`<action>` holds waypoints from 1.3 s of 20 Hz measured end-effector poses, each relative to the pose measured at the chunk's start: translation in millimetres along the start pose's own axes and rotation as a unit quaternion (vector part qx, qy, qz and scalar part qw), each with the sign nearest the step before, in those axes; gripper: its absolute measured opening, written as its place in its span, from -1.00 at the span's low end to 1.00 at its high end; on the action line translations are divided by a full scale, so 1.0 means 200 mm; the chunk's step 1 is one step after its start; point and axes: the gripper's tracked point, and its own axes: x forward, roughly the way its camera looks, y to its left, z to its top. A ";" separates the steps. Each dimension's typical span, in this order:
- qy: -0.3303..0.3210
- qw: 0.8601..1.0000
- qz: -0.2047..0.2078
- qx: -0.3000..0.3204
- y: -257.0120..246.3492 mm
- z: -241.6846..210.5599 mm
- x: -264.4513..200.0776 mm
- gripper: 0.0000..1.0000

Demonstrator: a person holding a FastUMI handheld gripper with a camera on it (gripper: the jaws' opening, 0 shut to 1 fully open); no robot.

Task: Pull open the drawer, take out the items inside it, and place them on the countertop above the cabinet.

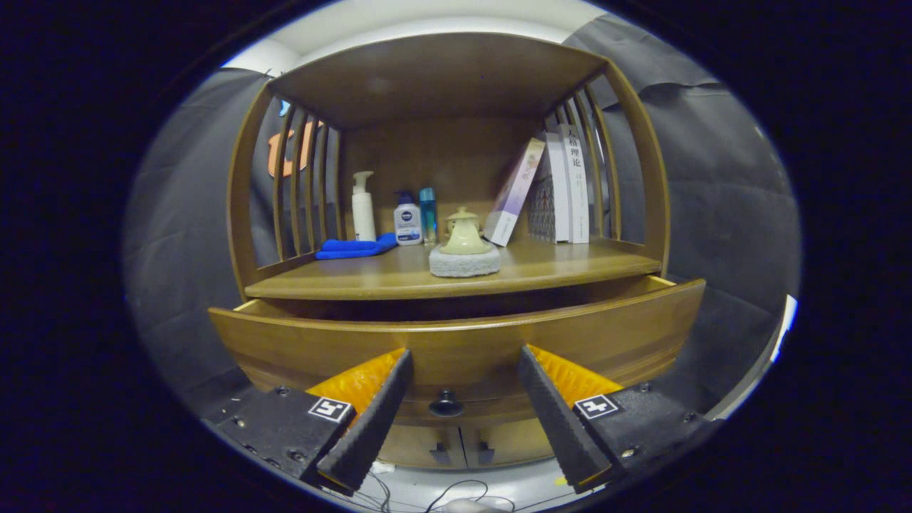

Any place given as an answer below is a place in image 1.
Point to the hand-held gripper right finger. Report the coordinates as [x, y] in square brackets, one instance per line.
[552, 420]

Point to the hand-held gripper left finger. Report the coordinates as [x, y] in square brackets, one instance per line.
[370, 420]

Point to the wooden drawer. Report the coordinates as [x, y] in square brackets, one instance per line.
[463, 349]

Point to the wooden cabinet door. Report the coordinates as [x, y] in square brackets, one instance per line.
[413, 445]
[513, 442]

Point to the wooden countertop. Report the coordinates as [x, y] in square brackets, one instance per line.
[570, 267]

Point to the wooden cabinet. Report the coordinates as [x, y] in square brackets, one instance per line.
[442, 85]

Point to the blue folded cloth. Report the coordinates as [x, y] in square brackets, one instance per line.
[353, 249]

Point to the white lotion bottle blue cap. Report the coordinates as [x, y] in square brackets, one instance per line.
[407, 224]

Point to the white pump bottle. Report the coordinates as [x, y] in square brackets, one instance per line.
[364, 214]

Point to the teal slim bottle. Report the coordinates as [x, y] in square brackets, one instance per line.
[427, 217]

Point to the patterned cover book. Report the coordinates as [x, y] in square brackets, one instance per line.
[545, 206]

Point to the purple book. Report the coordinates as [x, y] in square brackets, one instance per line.
[513, 192]

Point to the white book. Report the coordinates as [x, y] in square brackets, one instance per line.
[576, 185]

